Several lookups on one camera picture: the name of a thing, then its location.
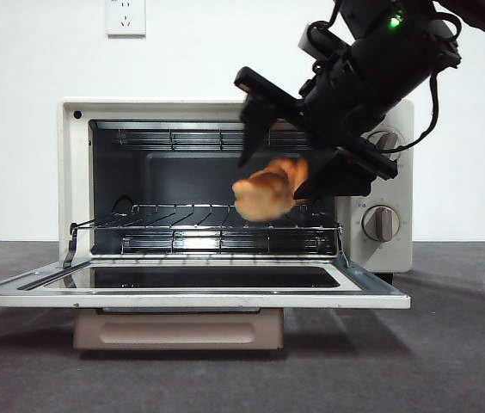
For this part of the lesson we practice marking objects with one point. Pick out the cream beige timer knob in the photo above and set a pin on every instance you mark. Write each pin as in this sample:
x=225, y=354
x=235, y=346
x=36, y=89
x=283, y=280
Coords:
x=381, y=223

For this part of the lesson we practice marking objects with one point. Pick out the white wall socket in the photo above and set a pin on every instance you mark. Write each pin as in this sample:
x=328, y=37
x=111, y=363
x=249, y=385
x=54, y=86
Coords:
x=125, y=19

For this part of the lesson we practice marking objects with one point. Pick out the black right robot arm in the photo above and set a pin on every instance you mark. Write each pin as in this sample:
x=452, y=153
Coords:
x=391, y=64

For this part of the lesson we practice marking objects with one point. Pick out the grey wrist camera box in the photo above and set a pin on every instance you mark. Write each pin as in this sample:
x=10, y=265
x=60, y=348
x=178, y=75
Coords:
x=317, y=41

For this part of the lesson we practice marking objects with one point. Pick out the cream Toshiba toaster oven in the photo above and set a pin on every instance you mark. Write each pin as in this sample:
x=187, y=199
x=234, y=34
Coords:
x=67, y=172

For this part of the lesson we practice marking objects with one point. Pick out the golden brown bread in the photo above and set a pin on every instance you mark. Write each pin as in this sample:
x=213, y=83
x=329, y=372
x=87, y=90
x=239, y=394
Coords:
x=264, y=193

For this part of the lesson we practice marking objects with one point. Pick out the cream beige temperature knob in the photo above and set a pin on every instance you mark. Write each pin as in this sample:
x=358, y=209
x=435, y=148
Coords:
x=392, y=139

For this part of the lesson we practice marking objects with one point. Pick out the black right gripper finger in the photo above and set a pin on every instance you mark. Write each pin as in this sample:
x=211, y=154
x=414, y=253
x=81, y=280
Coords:
x=337, y=176
x=254, y=125

